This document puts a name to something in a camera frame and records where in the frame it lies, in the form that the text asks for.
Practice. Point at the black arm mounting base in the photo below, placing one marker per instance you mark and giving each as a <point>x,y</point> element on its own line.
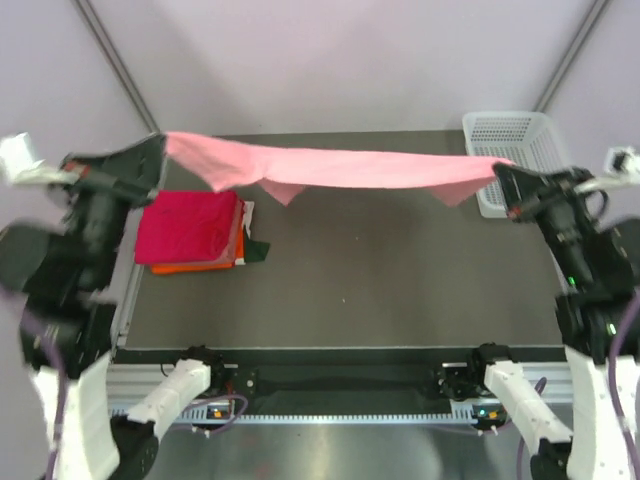
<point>427,373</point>

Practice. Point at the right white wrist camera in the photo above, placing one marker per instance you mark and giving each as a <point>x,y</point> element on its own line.
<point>621,170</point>

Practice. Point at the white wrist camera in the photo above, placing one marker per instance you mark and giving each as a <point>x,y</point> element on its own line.
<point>21,165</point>
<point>621,170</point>

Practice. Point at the light pink t-shirt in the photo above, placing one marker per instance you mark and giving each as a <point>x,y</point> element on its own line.
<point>285,172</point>

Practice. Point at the folded white t-shirt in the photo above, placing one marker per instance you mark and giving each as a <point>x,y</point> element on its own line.
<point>248,213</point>

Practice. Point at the folded magenta t-shirt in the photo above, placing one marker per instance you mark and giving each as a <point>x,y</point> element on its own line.
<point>186,227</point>

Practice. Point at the folded pale pink t-shirt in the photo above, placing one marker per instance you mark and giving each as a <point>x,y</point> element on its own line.
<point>228,253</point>

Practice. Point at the white perforated plastic basket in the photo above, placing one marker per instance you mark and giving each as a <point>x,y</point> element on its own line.
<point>528,139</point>

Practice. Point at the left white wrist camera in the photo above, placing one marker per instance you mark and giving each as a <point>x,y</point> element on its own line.
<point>21,165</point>

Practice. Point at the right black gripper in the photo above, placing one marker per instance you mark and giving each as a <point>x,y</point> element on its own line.
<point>525,192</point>

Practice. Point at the grey slotted cable duct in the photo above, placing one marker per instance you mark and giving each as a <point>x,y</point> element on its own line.
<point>455,414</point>

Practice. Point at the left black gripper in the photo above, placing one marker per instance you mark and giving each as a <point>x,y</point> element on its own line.
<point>134,169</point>

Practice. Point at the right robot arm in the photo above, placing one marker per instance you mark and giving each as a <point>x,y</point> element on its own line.
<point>598,318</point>

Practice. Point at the folded dark green t-shirt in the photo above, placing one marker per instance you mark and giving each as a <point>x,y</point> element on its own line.
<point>255,251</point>

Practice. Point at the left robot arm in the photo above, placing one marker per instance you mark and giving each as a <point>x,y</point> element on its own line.
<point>65,334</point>

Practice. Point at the folded orange t-shirt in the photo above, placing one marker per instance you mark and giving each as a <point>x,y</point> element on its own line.
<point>169,269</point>

